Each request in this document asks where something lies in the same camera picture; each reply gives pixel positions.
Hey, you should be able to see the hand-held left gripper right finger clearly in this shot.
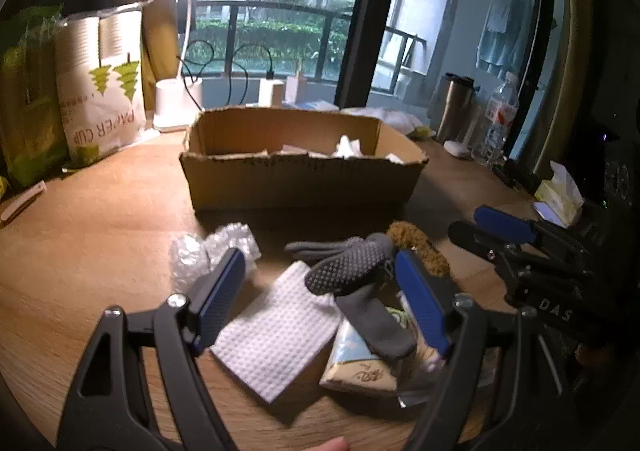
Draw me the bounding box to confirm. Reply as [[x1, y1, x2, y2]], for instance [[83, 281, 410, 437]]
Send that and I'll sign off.
[[394, 249, 571, 451]]

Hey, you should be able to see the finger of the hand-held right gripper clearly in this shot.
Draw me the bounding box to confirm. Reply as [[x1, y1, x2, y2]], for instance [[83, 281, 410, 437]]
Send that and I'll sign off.
[[473, 205, 592, 260], [447, 221, 509, 262]]

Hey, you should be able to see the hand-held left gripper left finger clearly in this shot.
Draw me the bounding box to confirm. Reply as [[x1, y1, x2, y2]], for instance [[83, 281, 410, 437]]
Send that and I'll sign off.
[[56, 247, 247, 451]]

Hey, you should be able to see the clear bubble wrap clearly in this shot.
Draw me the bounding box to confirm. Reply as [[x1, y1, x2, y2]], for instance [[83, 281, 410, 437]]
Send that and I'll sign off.
[[169, 222, 262, 289]]

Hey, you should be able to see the brown plush toy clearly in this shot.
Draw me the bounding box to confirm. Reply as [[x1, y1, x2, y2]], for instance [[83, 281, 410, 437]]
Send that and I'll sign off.
[[386, 221, 451, 278]]

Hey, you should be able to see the plain grey glove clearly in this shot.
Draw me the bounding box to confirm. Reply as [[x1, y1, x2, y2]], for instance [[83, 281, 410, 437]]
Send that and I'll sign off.
[[335, 283, 417, 361]]

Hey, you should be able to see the white textured cloth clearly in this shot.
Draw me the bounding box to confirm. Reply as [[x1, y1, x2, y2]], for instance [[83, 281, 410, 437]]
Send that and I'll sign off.
[[210, 260, 343, 404]]

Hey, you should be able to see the grey dotted glove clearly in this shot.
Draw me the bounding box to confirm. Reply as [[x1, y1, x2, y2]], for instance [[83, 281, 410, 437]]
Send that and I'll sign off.
[[285, 233, 398, 297]]

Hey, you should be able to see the pocket tissue pack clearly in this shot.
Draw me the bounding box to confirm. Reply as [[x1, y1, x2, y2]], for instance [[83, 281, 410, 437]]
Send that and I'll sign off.
[[319, 318, 401, 394]]

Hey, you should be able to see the brown cardboard box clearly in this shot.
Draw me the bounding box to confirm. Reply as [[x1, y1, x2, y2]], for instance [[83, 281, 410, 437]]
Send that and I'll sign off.
[[179, 106, 429, 212]]

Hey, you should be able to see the person's left hand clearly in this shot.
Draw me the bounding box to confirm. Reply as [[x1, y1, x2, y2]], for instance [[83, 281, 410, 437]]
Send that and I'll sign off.
[[312, 436, 351, 451]]

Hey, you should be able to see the yellow tissue pack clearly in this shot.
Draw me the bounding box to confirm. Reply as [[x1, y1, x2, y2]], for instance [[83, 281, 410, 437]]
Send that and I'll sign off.
[[534, 161, 585, 228]]

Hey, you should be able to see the clear water bottle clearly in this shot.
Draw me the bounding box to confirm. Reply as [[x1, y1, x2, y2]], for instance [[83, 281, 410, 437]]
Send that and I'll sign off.
[[472, 72, 521, 166]]

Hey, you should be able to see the steel thermos flask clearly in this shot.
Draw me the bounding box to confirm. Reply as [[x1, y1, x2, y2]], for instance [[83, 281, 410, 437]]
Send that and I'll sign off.
[[432, 73, 476, 144]]

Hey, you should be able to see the white plastic bag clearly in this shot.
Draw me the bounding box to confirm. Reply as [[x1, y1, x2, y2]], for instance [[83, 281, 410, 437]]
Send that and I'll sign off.
[[345, 107, 436, 138]]

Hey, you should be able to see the hanging blue towel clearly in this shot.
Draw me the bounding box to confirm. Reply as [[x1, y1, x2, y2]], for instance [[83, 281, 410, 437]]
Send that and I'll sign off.
[[477, 0, 533, 76]]

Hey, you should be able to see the white desk lamp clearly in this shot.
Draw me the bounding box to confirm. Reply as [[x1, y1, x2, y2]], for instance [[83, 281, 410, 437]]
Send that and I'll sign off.
[[142, 0, 249, 132]]

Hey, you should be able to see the white charger block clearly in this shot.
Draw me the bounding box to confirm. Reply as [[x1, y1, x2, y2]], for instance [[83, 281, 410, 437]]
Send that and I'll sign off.
[[258, 77, 286, 108]]

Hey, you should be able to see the white plug adapter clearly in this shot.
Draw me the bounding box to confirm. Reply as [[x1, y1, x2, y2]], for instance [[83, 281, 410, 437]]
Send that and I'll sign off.
[[286, 71, 307, 104]]

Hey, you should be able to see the beige folding knife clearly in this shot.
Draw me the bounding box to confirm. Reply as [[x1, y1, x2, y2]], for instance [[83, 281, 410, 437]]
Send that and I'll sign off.
[[0, 182, 47, 227]]

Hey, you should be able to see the white paper cup package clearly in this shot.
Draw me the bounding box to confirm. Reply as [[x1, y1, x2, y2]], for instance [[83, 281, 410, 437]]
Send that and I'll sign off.
[[54, 1, 153, 166]]

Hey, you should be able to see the brown curtain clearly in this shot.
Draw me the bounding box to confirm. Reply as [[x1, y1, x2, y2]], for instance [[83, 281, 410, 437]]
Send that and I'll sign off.
[[142, 0, 182, 112]]

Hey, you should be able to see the green paper cup package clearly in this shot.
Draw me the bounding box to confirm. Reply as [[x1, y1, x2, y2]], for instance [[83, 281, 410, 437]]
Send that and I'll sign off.
[[0, 6, 68, 189]]

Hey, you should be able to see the black balcony railing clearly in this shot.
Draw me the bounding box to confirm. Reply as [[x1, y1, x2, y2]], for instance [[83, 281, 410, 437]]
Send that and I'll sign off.
[[195, 1, 352, 82]]

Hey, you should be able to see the black cable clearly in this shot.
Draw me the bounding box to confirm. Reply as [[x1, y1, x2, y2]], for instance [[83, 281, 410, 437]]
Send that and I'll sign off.
[[180, 43, 275, 109]]

